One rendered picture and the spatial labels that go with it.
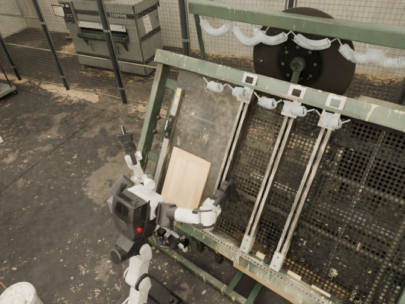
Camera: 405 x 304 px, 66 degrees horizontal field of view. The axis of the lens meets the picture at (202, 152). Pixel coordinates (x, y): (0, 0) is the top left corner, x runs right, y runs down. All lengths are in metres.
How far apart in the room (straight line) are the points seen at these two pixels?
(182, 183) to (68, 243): 1.77
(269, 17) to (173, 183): 1.47
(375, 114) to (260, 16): 1.11
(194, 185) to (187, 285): 1.15
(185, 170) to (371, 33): 1.58
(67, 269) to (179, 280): 1.17
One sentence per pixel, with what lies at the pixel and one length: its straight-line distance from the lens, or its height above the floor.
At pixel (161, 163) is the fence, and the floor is 1.17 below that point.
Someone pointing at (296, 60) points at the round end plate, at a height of 1.89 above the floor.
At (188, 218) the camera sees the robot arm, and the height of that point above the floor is 1.39.
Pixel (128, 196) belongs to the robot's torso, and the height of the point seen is 1.40.
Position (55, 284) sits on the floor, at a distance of 3.64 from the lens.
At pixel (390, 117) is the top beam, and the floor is 1.91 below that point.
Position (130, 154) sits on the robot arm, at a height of 1.47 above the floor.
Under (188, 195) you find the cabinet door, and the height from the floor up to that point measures 1.03.
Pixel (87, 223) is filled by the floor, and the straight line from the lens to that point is 3.96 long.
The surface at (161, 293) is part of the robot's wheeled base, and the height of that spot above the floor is 0.19.
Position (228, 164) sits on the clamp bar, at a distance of 2.24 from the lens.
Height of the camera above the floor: 2.89
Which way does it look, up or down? 40 degrees down
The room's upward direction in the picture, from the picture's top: 4 degrees counter-clockwise
